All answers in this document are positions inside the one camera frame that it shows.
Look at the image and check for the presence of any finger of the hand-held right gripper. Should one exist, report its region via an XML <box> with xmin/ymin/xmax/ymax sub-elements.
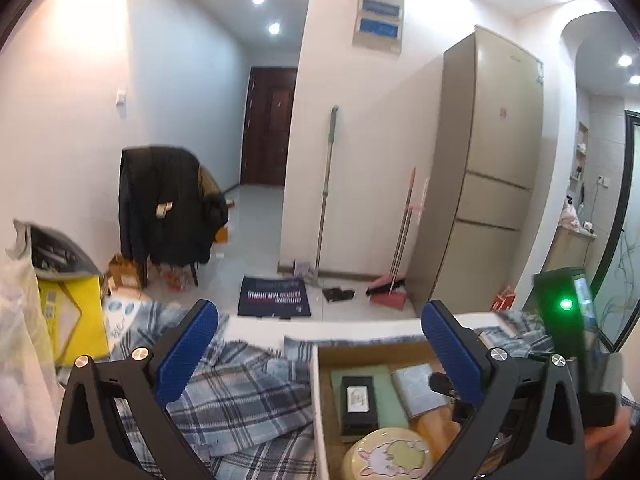
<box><xmin>429</xmin><ymin>372</ymin><xmax>455</xmax><ymax>397</ymax></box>

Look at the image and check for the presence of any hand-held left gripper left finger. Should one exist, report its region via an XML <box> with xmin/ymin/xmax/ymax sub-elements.
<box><xmin>54</xmin><ymin>299</ymin><xmax>220</xmax><ymax>480</ymax></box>

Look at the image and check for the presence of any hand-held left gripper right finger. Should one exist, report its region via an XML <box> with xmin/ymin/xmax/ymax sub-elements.
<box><xmin>421</xmin><ymin>300</ymin><xmax>587</xmax><ymax>480</ymax></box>

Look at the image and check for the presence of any pale blue printed box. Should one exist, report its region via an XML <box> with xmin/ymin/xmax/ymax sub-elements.
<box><xmin>391</xmin><ymin>362</ymin><xmax>451</xmax><ymax>418</ymax></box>

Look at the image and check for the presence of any green folder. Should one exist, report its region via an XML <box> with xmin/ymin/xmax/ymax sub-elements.
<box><xmin>330</xmin><ymin>364</ymin><xmax>411</xmax><ymax>431</ymax></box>

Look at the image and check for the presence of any round cream tin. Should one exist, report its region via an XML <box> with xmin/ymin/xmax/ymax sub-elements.
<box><xmin>341</xmin><ymin>426</ymin><xmax>435</xmax><ymax>480</ymax></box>

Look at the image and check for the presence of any black box with white label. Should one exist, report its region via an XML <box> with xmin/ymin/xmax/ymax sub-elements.
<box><xmin>340</xmin><ymin>375</ymin><xmax>380</xmax><ymax>443</ymax></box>

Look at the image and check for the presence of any white and brown cardboard box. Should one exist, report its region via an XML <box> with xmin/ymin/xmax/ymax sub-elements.
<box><xmin>310</xmin><ymin>340</ymin><xmax>551</xmax><ymax>480</ymax></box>

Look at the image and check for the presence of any person's right hand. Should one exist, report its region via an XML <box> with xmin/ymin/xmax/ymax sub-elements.
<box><xmin>582</xmin><ymin>402</ymin><xmax>633</xmax><ymax>480</ymax></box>

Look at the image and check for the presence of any beige counter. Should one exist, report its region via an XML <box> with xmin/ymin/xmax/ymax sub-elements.
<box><xmin>545</xmin><ymin>225</ymin><xmax>598</xmax><ymax>286</ymax></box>

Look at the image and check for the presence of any white and blue bag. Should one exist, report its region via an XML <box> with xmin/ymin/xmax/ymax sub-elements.
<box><xmin>102</xmin><ymin>296</ymin><xmax>151</xmax><ymax>348</ymax></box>

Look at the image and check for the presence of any frosted glass door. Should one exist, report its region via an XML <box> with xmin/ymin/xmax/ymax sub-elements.
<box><xmin>590</xmin><ymin>110</ymin><xmax>640</xmax><ymax>356</ymax></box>

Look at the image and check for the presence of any dark printed doormat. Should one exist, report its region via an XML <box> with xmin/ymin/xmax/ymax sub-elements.
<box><xmin>237</xmin><ymin>275</ymin><xmax>312</xmax><ymax>318</ymax></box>

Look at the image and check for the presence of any pink plastic bag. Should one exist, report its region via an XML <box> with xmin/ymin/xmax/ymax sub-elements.
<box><xmin>559</xmin><ymin>202</ymin><xmax>582</xmax><ymax>231</ymax></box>

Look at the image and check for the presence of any yellow box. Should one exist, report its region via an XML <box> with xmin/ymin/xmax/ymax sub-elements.
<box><xmin>37</xmin><ymin>275</ymin><xmax>110</xmax><ymax>366</ymax></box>

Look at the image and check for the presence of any black jacket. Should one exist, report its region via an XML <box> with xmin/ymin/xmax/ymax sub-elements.
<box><xmin>119</xmin><ymin>146</ymin><xmax>230</xmax><ymax>265</ymax></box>

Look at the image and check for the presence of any red broom and dustpan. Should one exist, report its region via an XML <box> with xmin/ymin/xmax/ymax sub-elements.
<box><xmin>367</xmin><ymin>167</ymin><xmax>417</xmax><ymax>296</ymax></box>

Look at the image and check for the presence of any white plastic bag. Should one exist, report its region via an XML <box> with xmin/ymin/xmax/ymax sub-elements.
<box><xmin>0</xmin><ymin>245</ymin><xmax>63</xmax><ymax>461</ymax></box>

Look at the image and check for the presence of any grey bag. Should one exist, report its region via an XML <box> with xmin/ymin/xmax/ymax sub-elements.
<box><xmin>14</xmin><ymin>220</ymin><xmax>103</xmax><ymax>281</ymax></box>

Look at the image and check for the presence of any tan garment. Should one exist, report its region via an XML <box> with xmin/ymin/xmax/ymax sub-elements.
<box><xmin>197</xmin><ymin>164</ymin><xmax>223</xmax><ymax>198</ymax></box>

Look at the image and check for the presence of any beige refrigerator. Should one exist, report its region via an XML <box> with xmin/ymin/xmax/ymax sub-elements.
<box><xmin>407</xmin><ymin>25</ymin><xmax>546</xmax><ymax>313</ymax></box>

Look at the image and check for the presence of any dark wooden door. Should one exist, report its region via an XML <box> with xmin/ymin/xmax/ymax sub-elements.
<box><xmin>240</xmin><ymin>66</ymin><xmax>298</xmax><ymax>188</ymax></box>

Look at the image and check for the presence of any grey-handled mop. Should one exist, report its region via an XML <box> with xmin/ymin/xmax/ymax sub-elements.
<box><xmin>312</xmin><ymin>105</ymin><xmax>341</xmax><ymax>286</ymax></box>

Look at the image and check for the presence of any wall electrical panel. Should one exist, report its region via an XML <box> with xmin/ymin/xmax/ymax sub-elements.
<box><xmin>351</xmin><ymin>0</ymin><xmax>405</xmax><ymax>56</ymax></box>

